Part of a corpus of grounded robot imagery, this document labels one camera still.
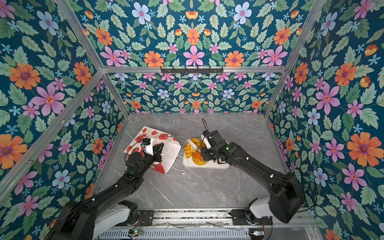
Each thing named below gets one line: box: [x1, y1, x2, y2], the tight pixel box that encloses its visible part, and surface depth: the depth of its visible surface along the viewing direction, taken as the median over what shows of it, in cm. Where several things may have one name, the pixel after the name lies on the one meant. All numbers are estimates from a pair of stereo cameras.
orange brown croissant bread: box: [192, 150, 204, 160], surface depth 91 cm
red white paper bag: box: [124, 126, 182, 175], surface depth 89 cm
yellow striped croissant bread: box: [184, 142, 197, 159], surface depth 96 cm
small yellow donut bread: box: [193, 158, 208, 166], surface depth 92 cm
